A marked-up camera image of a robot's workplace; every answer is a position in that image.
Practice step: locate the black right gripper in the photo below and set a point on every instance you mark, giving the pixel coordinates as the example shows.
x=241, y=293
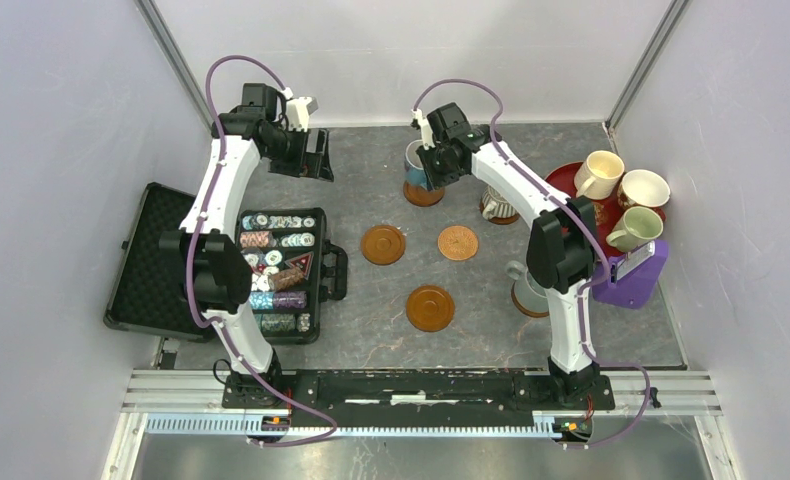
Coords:
x=436, y=180

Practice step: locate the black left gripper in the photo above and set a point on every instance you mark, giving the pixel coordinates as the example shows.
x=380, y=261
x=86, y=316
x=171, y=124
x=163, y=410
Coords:
x=309, y=165

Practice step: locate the blue patterned mug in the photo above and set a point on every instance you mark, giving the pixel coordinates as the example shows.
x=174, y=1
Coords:
x=415, y=175

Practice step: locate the grey ribbed mug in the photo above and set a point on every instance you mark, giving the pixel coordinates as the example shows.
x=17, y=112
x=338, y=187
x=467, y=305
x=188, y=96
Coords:
x=491, y=194

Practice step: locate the brown wooden coaster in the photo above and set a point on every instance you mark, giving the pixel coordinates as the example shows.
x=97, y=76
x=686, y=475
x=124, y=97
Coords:
x=383, y=244
x=542, y=301
x=430, y=308
x=498, y=213
x=419, y=196

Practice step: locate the woven light brown coaster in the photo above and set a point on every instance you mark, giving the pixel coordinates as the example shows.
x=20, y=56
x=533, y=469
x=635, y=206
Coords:
x=458, y=243

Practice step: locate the cream mug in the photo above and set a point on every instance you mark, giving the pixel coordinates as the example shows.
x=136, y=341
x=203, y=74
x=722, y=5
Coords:
x=598, y=175

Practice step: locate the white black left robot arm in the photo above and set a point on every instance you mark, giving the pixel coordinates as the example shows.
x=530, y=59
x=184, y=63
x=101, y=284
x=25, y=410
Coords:
x=215, y=280

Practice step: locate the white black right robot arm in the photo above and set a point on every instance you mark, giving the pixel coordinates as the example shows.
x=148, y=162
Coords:
x=562, y=248

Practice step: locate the brown wooden coaster back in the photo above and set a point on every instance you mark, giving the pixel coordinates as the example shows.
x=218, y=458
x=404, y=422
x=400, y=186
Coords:
x=419, y=196

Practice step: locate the black poker chip case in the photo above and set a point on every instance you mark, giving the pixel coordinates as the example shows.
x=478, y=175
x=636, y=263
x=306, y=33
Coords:
x=295, y=269

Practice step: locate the red round tray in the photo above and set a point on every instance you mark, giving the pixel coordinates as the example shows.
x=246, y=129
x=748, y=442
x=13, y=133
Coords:
x=608, y=211

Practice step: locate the white red mug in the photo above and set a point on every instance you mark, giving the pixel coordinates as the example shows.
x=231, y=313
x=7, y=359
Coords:
x=644, y=188

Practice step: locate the light green mug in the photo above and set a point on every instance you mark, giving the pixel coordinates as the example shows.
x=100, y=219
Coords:
x=637, y=226

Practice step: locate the black foam-lined case lid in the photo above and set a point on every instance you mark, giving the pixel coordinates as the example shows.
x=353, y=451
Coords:
x=146, y=298

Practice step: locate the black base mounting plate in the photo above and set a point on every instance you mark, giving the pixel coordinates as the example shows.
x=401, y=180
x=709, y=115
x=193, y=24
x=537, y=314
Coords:
x=412, y=398

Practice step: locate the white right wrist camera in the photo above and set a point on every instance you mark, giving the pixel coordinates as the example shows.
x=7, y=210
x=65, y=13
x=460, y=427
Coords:
x=421, y=123

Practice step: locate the aluminium frame rail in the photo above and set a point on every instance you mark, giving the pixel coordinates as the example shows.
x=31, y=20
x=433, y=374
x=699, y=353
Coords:
x=190, y=401

